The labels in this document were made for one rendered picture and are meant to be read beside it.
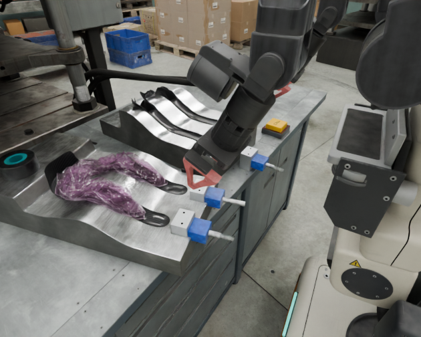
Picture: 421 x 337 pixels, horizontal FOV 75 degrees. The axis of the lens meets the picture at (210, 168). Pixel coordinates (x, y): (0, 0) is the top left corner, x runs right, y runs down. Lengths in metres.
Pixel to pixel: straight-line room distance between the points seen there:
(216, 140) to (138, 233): 0.28
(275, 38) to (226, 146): 0.17
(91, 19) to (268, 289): 1.52
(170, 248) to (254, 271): 1.03
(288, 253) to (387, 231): 1.07
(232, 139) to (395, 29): 0.24
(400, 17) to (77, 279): 0.65
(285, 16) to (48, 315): 0.61
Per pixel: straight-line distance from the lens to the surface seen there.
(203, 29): 4.65
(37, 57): 1.27
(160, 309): 0.89
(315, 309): 1.21
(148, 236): 0.61
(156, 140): 0.87
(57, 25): 1.26
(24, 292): 0.69
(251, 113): 0.40
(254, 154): 0.84
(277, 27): 0.35
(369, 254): 0.70
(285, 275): 1.59
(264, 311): 1.48
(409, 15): 0.32
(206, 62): 0.41
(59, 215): 0.67
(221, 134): 0.43
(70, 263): 0.69
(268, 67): 0.34
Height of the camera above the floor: 1.32
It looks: 37 degrees down
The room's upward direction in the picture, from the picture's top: straight up
